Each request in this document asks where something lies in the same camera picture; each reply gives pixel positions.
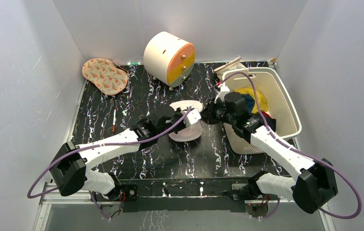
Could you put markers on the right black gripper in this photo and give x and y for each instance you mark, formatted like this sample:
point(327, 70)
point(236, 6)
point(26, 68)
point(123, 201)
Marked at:
point(211, 114)

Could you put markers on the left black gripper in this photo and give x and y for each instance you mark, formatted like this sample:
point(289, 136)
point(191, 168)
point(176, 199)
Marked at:
point(179, 114)

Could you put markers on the white mesh bra laundry bag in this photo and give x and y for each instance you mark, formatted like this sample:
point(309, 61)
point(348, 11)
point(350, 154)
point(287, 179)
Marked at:
point(188, 133)

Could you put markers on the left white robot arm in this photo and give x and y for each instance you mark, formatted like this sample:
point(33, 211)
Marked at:
point(72, 168)

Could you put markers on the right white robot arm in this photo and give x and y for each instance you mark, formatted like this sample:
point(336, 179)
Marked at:
point(311, 183)

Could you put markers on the beige-trimmed mesh laundry bag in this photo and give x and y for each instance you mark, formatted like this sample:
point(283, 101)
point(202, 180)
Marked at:
point(232, 65)

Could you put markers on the cream perforated laundry basket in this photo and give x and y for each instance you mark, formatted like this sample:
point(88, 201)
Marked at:
point(269, 84)

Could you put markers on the floral mesh laundry bag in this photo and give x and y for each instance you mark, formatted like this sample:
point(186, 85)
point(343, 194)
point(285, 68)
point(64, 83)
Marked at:
point(108, 77)

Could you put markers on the dark blue garment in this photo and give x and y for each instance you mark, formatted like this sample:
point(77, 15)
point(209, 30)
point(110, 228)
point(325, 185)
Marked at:
point(249, 102)

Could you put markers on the yellow garment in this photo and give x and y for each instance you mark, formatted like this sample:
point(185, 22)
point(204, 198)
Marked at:
point(261, 99)

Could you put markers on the black garment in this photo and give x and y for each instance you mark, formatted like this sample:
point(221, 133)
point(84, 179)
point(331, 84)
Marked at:
point(269, 122)

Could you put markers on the red white pen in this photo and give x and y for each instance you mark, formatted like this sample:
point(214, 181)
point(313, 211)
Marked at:
point(114, 121)

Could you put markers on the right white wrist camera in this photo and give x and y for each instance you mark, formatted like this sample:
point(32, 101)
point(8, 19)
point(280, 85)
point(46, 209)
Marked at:
point(222, 90)

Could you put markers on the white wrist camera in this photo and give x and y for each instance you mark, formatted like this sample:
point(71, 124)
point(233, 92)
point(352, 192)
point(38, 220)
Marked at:
point(192, 117)
point(222, 90)

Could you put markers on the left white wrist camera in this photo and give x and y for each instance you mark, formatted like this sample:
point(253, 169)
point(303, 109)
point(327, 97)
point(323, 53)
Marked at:
point(192, 117)

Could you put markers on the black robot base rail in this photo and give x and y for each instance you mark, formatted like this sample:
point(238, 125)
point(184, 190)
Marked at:
point(230, 194)

